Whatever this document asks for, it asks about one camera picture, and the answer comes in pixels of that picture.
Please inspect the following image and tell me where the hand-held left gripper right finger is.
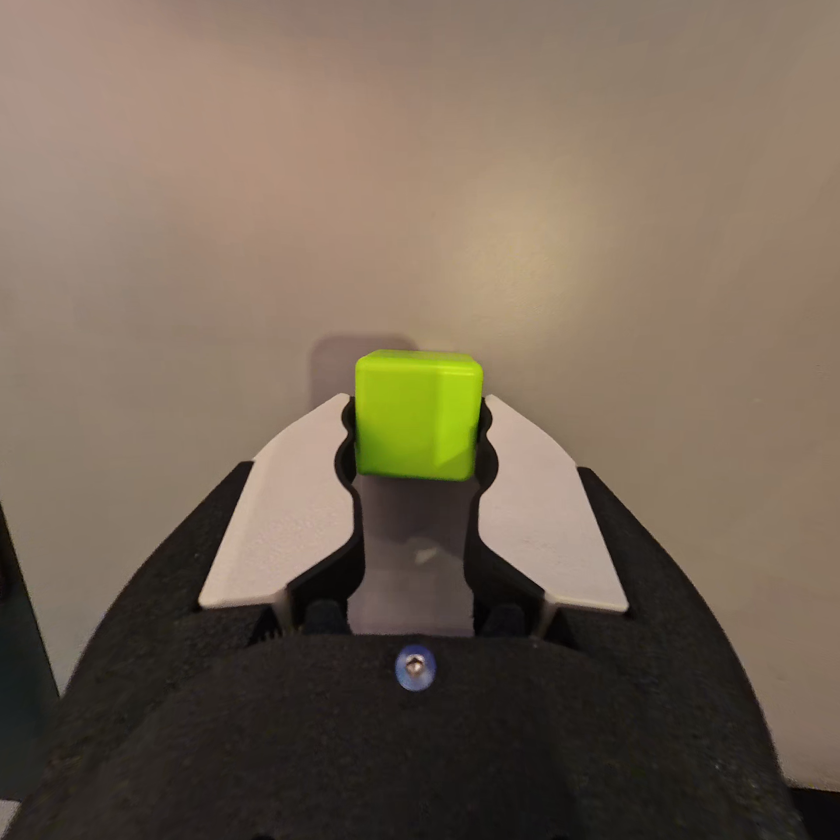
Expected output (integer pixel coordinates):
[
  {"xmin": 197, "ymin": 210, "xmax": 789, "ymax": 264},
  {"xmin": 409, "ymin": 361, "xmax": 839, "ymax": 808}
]
[{"xmin": 469, "ymin": 394, "xmax": 631, "ymax": 634}]

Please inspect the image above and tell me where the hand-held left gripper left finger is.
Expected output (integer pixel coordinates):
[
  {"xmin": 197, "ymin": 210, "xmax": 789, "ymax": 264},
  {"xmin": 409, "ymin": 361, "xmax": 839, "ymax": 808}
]
[{"xmin": 200, "ymin": 392, "xmax": 366, "ymax": 631}]

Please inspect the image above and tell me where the green magnetic cube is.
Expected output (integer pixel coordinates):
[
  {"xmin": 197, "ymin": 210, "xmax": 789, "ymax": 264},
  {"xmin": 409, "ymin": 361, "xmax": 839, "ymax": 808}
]
[{"xmin": 353, "ymin": 350, "xmax": 488, "ymax": 485}]

